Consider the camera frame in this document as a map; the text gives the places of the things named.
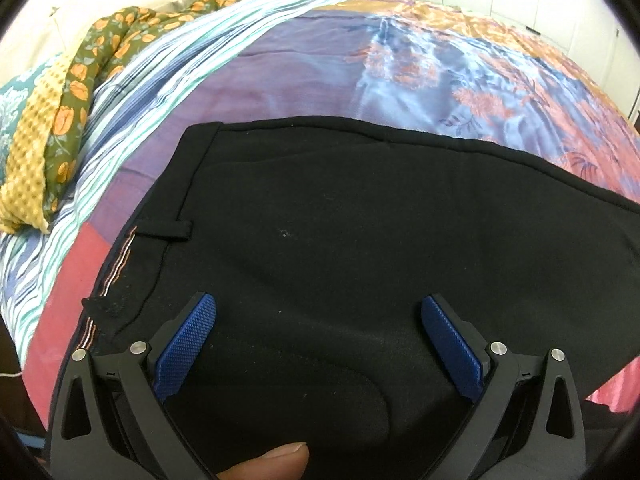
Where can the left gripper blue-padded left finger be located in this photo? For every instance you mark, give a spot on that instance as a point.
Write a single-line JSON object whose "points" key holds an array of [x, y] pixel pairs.
{"points": [[110, 421]]}

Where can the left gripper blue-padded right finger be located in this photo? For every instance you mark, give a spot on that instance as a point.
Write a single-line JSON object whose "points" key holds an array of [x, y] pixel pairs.
{"points": [[525, 420]]}

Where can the black pants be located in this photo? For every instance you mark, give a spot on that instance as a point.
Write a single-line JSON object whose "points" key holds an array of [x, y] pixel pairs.
{"points": [[319, 238]]}

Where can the person's left hand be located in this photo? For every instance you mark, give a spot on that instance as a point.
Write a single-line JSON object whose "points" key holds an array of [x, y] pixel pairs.
{"points": [[287, 462]]}

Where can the striped blue white sheet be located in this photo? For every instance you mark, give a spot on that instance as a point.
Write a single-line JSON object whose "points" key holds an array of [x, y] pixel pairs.
{"points": [[129, 108]]}

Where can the yellow orange floral blanket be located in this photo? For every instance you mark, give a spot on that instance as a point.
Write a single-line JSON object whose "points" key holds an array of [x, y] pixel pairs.
{"points": [[46, 143]]}

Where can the colourful satin bedspread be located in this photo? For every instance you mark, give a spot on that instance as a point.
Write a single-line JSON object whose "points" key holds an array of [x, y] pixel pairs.
{"points": [[402, 63]]}

